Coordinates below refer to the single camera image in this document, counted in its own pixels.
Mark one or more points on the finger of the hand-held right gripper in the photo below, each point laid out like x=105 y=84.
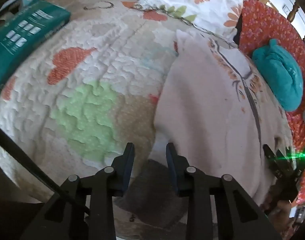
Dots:
x=268 y=156

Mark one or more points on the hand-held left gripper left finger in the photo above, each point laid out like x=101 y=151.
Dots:
x=128 y=166

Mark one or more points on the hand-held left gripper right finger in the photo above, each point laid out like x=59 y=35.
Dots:
x=170 y=166

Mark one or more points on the pale pink baby garment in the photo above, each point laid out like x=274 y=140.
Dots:
x=205 y=105

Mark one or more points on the teal cloth bundle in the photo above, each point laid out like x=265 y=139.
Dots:
x=280 y=72

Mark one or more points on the heart print quilt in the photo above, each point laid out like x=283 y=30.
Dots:
x=105 y=55

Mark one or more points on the teal cardboard box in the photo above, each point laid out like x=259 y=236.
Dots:
x=20 y=37

